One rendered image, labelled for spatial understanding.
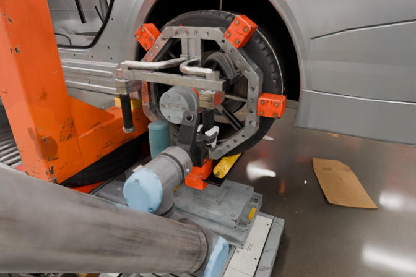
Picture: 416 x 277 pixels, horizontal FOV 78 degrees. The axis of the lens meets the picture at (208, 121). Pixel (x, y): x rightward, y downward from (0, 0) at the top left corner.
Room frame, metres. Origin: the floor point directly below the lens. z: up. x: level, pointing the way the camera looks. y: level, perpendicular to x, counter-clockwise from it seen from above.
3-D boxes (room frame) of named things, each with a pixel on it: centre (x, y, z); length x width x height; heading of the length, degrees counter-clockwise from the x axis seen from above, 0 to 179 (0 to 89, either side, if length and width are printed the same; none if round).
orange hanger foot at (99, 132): (1.25, 0.51, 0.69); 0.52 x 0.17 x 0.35; 154
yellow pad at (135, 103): (1.40, 0.44, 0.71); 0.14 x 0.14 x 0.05; 64
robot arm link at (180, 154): (0.57, 0.08, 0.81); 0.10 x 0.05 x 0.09; 64
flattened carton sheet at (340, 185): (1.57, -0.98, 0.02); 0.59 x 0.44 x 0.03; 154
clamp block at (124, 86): (0.93, 0.29, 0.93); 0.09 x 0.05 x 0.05; 154
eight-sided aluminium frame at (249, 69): (1.04, 0.05, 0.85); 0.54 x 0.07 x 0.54; 64
